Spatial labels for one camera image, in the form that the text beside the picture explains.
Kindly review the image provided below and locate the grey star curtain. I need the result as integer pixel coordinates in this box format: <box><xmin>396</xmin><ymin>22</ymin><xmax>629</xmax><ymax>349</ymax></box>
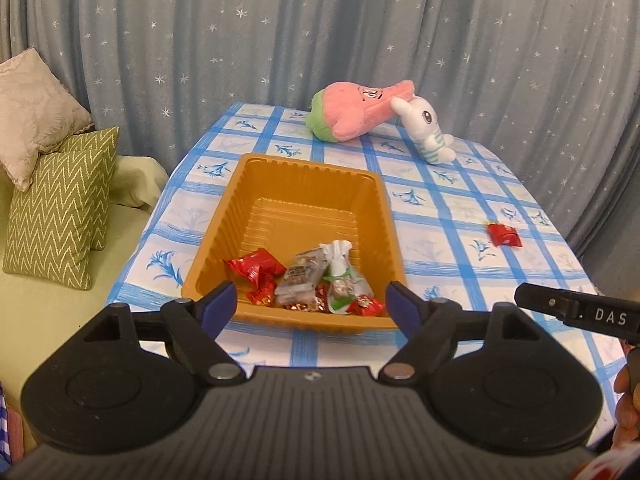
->
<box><xmin>0</xmin><ymin>0</ymin><xmax>640</xmax><ymax>293</ymax></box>

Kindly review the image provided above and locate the red white cloth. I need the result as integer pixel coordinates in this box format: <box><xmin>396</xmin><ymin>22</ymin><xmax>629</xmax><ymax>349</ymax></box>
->
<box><xmin>574</xmin><ymin>451</ymin><xmax>640</xmax><ymax>480</ymax></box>

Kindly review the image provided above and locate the pink plush toy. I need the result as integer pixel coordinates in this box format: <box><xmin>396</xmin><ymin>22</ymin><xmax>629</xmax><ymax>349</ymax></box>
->
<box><xmin>306</xmin><ymin>79</ymin><xmax>416</xmax><ymax>143</ymax></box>

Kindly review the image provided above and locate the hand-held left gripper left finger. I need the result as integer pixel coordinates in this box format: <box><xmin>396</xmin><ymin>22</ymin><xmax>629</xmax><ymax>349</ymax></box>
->
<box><xmin>82</xmin><ymin>280</ymin><xmax>246</xmax><ymax>386</ymax></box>

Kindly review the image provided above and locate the green zigzag pillow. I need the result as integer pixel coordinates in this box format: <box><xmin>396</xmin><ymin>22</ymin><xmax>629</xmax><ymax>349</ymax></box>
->
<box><xmin>2</xmin><ymin>150</ymin><xmax>114</xmax><ymax>292</ymax></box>
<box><xmin>56</xmin><ymin>126</ymin><xmax>121</xmax><ymax>252</ymax></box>

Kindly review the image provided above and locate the orange plastic basket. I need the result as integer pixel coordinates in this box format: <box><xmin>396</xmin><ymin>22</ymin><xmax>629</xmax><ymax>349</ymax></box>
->
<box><xmin>181</xmin><ymin>152</ymin><xmax>407</xmax><ymax>337</ymax></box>

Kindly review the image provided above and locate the blue plaid cloth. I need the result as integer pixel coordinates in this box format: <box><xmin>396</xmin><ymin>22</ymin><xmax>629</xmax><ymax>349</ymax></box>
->
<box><xmin>0</xmin><ymin>381</ymin><xmax>26</xmax><ymax>465</ymax></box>

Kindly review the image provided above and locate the large red snack packet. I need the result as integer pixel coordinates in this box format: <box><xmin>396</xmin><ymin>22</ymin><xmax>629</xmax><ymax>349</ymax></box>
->
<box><xmin>223</xmin><ymin>248</ymin><xmax>287</xmax><ymax>287</ymax></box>

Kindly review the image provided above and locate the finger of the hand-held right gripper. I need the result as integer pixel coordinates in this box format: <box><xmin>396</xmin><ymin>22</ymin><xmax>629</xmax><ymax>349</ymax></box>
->
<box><xmin>514</xmin><ymin>282</ymin><xmax>597</xmax><ymax>320</ymax></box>

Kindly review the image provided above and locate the light green sofa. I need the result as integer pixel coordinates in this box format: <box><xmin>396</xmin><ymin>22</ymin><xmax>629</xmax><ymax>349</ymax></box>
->
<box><xmin>0</xmin><ymin>154</ymin><xmax>170</xmax><ymax>453</ymax></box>

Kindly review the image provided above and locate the white silver snack packet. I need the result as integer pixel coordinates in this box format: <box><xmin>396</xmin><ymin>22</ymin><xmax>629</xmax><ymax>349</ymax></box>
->
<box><xmin>319</xmin><ymin>240</ymin><xmax>375</xmax><ymax>306</ymax></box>

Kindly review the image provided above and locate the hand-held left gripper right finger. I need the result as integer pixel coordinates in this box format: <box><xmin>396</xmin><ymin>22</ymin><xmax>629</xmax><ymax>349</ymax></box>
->
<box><xmin>378</xmin><ymin>281</ymin><xmax>538</xmax><ymax>386</ymax></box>

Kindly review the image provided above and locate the blue checked tablecloth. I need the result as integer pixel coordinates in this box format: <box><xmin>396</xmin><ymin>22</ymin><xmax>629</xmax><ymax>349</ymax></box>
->
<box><xmin>105</xmin><ymin>102</ymin><xmax>605</xmax><ymax>452</ymax></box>

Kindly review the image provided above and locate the white bunny plush toy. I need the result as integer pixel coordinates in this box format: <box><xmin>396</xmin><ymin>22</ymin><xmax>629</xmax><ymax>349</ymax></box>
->
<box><xmin>390</xmin><ymin>96</ymin><xmax>457</xmax><ymax>166</ymax></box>

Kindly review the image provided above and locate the orange red snack packet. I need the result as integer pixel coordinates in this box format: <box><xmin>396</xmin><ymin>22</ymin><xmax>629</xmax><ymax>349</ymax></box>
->
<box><xmin>349</xmin><ymin>297</ymin><xmax>387</xmax><ymax>318</ymax></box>

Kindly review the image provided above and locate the person's right hand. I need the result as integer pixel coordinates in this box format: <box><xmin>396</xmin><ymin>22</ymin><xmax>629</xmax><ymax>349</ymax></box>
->
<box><xmin>613</xmin><ymin>356</ymin><xmax>640</xmax><ymax>449</ymax></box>

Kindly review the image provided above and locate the clear striped snack packet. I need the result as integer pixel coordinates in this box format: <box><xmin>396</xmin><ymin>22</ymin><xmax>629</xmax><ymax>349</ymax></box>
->
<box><xmin>273</xmin><ymin>247</ymin><xmax>330</xmax><ymax>313</ymax></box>

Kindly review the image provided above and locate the small red snack packet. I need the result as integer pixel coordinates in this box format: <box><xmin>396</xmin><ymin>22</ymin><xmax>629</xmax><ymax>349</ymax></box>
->
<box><xmin>487</xmin><ymin>221</ymin><xmax>522</xmax><ymax>249</ymax></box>

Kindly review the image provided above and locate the beige pillow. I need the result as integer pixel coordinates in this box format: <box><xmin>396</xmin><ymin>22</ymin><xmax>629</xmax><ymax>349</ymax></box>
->
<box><xmin>0</xmin><ymin>47</ymin><xmax>95</xmax><ymax>192</ymax></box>

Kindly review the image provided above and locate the red twisted candy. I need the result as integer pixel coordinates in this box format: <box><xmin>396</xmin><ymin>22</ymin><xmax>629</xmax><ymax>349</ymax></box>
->
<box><xmin>247</xmin><ymin>279</ymin><xmax>279</xmax><ymax>309</ymax></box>

